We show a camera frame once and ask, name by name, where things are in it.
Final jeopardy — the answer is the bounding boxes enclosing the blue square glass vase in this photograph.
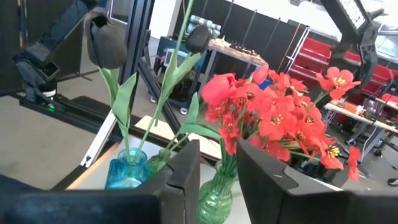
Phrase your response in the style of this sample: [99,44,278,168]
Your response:
[104,147,150,190]

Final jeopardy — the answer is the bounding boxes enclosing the red artificial tulip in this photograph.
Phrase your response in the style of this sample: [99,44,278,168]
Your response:
[251,64,270,85]
[164,73,239,153]

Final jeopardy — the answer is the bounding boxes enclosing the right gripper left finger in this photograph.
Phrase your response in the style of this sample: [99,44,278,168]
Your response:
[0,139,201,224]

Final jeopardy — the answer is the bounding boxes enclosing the red storage bins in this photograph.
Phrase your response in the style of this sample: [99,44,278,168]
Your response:
[289,36,398,125]

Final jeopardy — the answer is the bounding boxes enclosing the blue equipment cart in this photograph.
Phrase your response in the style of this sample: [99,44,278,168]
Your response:
[154,34,208,114]

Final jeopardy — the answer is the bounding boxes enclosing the white aluminium bar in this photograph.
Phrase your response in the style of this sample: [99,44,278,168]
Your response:
[80,110,118,169]

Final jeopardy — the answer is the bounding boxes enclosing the black metal table frame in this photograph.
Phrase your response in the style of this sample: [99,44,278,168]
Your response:
[12,0,218,191]

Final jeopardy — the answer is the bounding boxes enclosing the wooden workbench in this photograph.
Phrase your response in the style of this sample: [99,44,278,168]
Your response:
[207,36,270,78]

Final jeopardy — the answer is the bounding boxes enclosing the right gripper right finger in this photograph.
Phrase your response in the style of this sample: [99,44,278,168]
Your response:
[236,139,398,224]

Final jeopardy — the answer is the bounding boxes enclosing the white work table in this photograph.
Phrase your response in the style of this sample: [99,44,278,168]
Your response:
[323,101,398,156]

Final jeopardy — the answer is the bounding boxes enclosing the green glass vase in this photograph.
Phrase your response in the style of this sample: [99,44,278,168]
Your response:
[196,160,241,224]
[147,148,175,179]

